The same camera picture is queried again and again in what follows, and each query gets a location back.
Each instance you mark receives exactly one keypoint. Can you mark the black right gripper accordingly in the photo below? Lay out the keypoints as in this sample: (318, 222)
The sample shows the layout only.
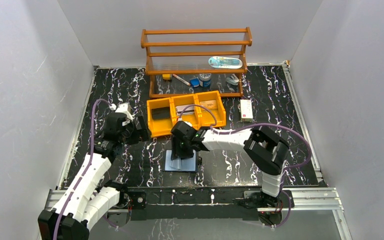
(176, 151)

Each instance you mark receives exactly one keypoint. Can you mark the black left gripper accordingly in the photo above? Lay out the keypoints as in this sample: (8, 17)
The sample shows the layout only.
(137, 129)

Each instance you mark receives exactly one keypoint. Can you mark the black leather card holder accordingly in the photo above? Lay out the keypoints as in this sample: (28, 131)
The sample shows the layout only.
(187, 165)

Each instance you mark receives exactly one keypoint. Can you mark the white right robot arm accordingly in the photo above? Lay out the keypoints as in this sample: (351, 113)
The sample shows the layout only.
(263, 146)

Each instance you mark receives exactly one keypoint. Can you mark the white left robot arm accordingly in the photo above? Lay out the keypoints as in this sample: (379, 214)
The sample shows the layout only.
(84, 203)

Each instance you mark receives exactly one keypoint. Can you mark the silver cards stack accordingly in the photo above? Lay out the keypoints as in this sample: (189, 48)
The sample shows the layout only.
(185, 110)

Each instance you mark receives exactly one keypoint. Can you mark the black cards stack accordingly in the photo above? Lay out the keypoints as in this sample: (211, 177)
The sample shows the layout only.
(160, 113)

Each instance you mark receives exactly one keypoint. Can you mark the middle yellow plastic bin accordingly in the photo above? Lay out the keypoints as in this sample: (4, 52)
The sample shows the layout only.
(187, 99)

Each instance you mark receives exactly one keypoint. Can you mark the yellow plastic bin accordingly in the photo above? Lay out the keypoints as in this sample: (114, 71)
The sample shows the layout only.
(161, 127)
(205, 118)
(187, 99)

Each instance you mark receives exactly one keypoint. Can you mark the left yellow plastic bin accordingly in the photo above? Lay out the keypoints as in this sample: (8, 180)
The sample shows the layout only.
(161, 127)

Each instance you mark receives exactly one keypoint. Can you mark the right yellow plastic bin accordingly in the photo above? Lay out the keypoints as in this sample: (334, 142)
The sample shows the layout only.
(205, 118)

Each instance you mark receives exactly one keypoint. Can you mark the red white marker pen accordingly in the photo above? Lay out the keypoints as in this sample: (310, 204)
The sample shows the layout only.
(182, 80)

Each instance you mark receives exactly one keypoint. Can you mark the small yellow object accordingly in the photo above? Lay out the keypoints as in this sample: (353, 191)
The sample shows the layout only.
(167, 77)

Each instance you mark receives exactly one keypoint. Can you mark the round tape tin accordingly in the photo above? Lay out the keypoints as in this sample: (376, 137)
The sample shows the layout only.
(205, 80)

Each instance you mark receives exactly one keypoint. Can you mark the white small box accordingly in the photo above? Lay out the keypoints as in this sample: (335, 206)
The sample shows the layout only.
(246, 110)

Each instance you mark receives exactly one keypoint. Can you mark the grey stapler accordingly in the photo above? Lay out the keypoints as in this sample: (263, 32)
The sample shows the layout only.
(233, 80)

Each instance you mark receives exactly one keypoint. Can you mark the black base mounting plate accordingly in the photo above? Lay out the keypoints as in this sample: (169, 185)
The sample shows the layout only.
(256, 205)

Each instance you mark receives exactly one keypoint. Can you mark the blue blister pack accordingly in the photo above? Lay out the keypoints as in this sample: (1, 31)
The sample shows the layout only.
(222, 62)

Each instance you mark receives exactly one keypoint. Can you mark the orange wooden shelf rack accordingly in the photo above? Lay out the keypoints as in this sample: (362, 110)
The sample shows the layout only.
(187, 52)

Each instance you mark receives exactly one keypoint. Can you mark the aluminium frame rail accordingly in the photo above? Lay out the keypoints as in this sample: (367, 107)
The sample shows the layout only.
(314, 202)

